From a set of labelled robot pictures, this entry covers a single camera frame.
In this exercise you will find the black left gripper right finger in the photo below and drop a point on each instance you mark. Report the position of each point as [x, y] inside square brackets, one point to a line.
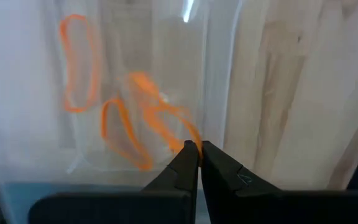
[291, 208]

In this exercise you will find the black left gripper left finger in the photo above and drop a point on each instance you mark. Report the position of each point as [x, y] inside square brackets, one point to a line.
[120, 208]

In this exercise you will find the orange rubber band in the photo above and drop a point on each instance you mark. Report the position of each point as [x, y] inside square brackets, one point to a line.
[129, 126]
[94, 77]
[166, 136]

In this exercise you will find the clear plastic basket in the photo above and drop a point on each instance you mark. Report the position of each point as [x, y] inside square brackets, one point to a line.
[26, 140]

